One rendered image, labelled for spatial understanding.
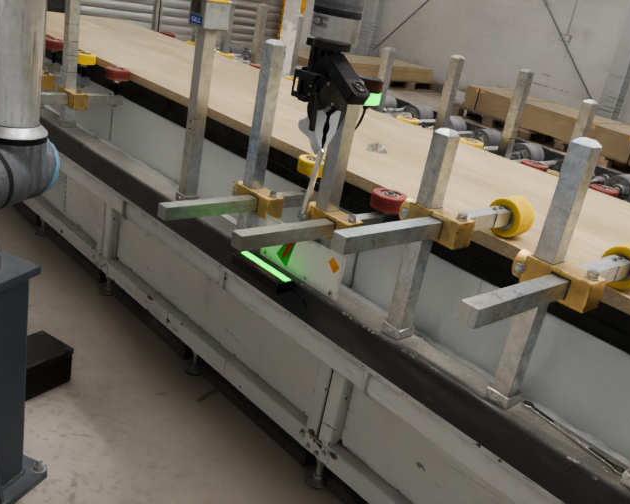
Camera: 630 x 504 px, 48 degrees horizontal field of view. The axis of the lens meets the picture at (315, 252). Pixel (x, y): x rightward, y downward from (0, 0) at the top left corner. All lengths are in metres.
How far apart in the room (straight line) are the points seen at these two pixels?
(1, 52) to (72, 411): 1.09
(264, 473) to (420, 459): 0.51
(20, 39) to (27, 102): 0.13
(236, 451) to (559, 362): 1.06
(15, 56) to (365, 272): 0.91
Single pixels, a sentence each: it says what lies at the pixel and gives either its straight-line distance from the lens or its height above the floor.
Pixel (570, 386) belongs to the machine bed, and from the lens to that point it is 1.45.
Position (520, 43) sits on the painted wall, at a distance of 10.02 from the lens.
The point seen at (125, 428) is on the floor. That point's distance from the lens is 2.19.
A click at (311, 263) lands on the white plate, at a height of 0.75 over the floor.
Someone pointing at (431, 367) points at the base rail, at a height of 0.70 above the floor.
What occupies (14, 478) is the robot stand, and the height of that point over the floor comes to 0.03.
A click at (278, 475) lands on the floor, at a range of 2.09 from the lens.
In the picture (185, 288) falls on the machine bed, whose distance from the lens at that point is 2.41.
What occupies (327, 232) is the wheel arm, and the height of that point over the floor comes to 0.84.
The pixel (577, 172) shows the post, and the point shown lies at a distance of 1.13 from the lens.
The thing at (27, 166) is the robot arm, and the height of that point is 0.81.
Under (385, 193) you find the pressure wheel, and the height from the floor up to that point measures 0.90.
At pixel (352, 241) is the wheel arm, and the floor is 0.95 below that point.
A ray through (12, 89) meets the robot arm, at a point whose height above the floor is 0.98.
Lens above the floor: 1.32
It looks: 21 degrees down
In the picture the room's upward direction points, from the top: 11 degrees clockwise
